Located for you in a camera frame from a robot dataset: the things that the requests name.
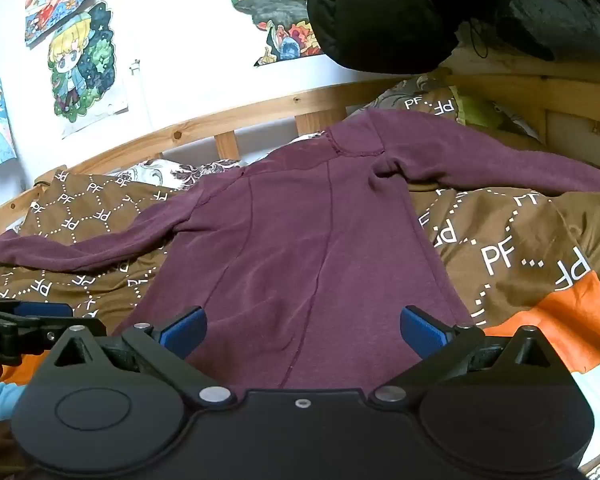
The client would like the white floral bed sheet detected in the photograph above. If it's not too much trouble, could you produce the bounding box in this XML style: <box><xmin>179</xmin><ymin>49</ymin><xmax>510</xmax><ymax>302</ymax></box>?
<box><xmin>105</xmin><ymin>131</ymin><xmax>327</xmax><ymax>192</ymax></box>

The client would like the blond cartoon figure wall poster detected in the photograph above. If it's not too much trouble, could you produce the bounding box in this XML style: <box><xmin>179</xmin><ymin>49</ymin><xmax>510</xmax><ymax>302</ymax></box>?
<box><xmin>47</xmin><ymin>2</ymin><xmax>131</xmax><ymax>140</ymax></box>

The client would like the wooden bed frame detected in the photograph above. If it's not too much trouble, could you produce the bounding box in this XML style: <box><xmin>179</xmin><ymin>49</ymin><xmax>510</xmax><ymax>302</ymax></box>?
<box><xmin>0</xmin><ymin>72</ymin><xmax>600</xmax><ymax>263</ymax></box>

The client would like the black fuzzy cloth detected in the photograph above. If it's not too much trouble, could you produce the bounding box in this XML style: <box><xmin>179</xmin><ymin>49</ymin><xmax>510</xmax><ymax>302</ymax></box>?
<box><xmin>495</xmin><ymin>0</ymin><xmax>600</xmax><ymax>64</ymax></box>

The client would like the yellow-green pillow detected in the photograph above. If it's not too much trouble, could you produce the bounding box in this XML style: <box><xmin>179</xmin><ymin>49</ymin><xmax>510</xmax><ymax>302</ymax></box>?
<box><xmin>454</xmin><ymin>91</ymin><xmax>512</xmax><ymax>130</ymax></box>

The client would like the landscape drawing wall poster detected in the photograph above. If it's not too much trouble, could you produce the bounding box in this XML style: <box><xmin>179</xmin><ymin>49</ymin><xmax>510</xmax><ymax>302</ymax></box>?
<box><xmin>224</xmin><ymin>0</ymin><xmax>332</xmax><ymax>67</ymax></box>

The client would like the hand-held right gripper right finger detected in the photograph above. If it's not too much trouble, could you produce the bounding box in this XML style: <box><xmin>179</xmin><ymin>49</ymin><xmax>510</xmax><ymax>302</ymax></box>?
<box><xmin>370</xmin><ymin>305</ymin><xmax>564</xmax><ymax>406</ymax></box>

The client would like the maroon long-sleeve sweater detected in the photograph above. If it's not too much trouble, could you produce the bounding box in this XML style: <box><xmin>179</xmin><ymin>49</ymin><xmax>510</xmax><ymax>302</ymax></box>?
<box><xmin>0</xmin><ymin>109</ymin><xmax>600</xmax><ymax>391</ymax></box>

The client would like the red cartoon wall poster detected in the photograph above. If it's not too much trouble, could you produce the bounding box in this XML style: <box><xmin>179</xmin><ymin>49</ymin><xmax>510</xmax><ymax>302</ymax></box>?
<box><xmin>24</xmin><ymin>0</ymin><xmax>99</xmax><ymax>47</ymax></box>

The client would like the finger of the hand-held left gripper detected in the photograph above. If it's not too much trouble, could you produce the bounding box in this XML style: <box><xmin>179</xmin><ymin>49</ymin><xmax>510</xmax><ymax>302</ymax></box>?
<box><xmin>22</xmin><ymin>316</ymin><xmax>107</xmax><ymax>357</ymax></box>
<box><xmin>0</xmin><ymin>299</ymin><xmax>76</xmax><ymax>331</ymax></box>

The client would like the brown letter-print blanket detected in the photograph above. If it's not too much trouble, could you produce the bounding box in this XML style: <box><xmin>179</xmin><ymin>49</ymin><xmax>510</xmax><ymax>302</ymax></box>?
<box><xmin>0</xmin><ymin>75</ymin><xmax>600</xmax><ymax>480</ymax></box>

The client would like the white wall pipe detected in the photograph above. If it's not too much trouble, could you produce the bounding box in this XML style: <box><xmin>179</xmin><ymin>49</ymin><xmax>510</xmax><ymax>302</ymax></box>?
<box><xmin>129</xmin><ymin>57</ymin><xmax>153</xmax><ymax>131</ymax></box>

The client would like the black puffy jacket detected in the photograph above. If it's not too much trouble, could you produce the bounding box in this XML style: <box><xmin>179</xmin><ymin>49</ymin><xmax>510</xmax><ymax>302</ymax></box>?
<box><xmin>307</xmin><ymin>0</ymin><xmax>463</xmax><ymax>74</ymax></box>

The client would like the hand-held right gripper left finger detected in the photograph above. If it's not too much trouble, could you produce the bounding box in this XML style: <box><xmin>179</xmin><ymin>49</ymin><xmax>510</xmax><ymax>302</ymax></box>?
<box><xmin>42</xmin><ymin>305</ymin><xmax>236</xmax><ymax>407</ymax></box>

